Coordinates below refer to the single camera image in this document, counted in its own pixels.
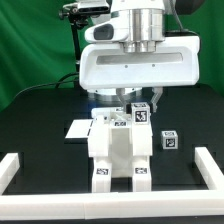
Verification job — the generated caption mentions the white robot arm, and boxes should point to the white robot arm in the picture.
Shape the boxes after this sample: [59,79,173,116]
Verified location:
[79,0,200,102]

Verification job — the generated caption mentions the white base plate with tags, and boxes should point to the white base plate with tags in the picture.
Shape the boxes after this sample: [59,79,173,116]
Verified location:
[66,119,92,139]

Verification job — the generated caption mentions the white chair back frame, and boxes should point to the white chair back frame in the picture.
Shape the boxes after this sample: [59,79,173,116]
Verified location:
[88,102,153,159]

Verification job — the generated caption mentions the camera on stand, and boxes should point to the camera on stand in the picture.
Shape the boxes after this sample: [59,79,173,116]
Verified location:
[63,0,110,14]

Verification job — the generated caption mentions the black cables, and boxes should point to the black cables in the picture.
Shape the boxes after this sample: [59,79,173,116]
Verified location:
[13,73,81,99]

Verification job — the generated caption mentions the black camera stand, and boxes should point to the black camera stand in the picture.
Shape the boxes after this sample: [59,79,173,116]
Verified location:
[56,9,88,88]

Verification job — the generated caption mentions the white U-shaped obstacle fence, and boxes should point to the white U-shaped obstacle fence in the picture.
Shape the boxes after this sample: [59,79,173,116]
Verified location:
[0,147,224,220]

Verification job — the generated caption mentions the green backdrop curtain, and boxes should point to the green backdrop curtain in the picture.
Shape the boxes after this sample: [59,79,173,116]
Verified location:
[0,0,224,111]

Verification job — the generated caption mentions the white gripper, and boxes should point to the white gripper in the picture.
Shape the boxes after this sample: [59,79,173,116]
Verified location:
[79,22,200,114]

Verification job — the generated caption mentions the white tagged cube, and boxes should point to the white tagged cube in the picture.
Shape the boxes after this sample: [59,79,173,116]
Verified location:
[131,102,150,124]
[161,130,178,149]

